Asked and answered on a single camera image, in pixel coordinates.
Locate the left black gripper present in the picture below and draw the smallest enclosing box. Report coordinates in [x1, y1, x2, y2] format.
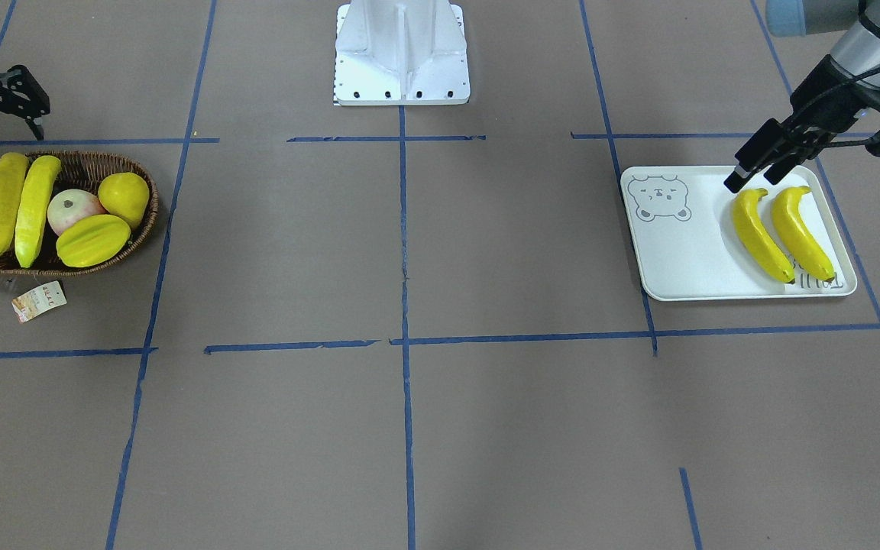
[724, 53, 880, 193]

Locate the yellow banana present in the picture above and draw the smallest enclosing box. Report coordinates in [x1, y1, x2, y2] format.
[771, 186, 837, 282]
[730, 188, 795, 285]
[14, 154, 62, 268]
[0, 152, 29, 255]

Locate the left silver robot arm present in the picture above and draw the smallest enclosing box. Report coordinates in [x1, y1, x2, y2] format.
[724, 1, 880, 193]

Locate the woven brown basket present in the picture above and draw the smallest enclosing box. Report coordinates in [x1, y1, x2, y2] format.
[0, 150, 160, 278]

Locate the white rectangular tray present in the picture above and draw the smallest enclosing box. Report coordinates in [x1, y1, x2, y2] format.
[620, 166, 859, 302]

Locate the pink white apple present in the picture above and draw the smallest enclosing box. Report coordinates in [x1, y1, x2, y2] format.
[47, 189, 107, 237]

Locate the yellow orange mango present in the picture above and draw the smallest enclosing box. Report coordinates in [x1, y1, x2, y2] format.
[98, 172, 150, 231]

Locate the yellow starfruit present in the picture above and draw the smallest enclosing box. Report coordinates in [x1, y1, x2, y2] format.
[56, 215, 131, 268]

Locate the small paper tag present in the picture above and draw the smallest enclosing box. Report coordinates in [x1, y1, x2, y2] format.
[11, 280, 67, 324]

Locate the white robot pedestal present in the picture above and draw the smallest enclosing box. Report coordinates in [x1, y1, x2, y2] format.
[333, 1, 471, 105]

